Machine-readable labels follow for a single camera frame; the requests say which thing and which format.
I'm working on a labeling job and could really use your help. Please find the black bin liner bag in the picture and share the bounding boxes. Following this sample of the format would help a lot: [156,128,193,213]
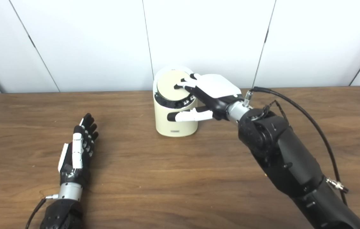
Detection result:
[155,94,197,109]

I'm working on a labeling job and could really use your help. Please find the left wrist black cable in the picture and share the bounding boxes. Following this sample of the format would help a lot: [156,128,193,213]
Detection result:
[25,195,59,229]

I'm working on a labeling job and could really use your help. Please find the round cream bin lid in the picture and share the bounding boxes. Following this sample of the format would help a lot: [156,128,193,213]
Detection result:
[157,70,191,99]

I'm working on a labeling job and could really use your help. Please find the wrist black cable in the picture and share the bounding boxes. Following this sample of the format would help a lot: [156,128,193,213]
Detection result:
[243,87,349,205]
[25,195,59,229]

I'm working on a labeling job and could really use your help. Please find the cream-colored trash bin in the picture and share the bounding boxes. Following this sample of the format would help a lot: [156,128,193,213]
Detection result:
[153,66,199,137]

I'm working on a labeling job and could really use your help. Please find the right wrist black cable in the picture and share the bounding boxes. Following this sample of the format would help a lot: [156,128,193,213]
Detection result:
[243,87,349,205]

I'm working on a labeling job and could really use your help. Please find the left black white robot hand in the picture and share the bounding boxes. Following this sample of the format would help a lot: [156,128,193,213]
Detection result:
[58,113,99,186]

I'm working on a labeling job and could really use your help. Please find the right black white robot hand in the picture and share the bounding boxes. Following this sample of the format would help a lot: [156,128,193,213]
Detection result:
[167,73,242,123]

